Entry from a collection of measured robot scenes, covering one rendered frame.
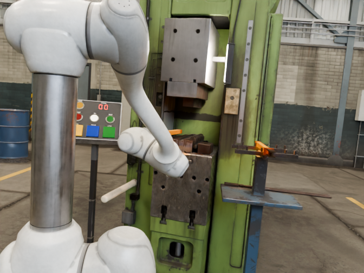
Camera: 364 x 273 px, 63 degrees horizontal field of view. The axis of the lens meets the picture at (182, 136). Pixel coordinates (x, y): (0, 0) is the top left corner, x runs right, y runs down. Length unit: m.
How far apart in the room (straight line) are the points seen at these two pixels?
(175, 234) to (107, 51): 1.53
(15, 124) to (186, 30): 4.72
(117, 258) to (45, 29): 0.55
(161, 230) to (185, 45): 1.21
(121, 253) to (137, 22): 0.54
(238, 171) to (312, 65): 6.51
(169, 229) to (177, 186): 0.30
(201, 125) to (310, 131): 6.10
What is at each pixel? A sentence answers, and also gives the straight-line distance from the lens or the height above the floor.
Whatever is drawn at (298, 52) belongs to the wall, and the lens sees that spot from 8.31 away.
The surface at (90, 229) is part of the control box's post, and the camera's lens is 2.26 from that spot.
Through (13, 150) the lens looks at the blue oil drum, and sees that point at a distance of 6.31.
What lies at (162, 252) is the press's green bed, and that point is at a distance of 2.20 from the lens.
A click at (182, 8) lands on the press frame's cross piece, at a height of 1.87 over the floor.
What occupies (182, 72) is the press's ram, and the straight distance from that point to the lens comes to 1.97.
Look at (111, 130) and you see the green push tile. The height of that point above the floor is 1.02.
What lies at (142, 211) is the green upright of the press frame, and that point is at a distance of 2.31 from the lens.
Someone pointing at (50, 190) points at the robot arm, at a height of 0.99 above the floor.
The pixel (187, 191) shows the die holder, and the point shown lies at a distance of 1.95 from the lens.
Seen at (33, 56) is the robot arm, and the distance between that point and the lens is 0.76.
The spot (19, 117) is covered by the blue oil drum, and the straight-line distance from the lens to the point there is 6.26.
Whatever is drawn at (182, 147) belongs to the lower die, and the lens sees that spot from 1.96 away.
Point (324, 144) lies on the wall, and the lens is 8.49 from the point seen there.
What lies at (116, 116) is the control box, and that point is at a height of 1.11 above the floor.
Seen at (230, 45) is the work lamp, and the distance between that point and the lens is 2.05.
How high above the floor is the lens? 1.21
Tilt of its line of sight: 6 degrees down
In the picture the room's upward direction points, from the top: 5 degrees clockwise
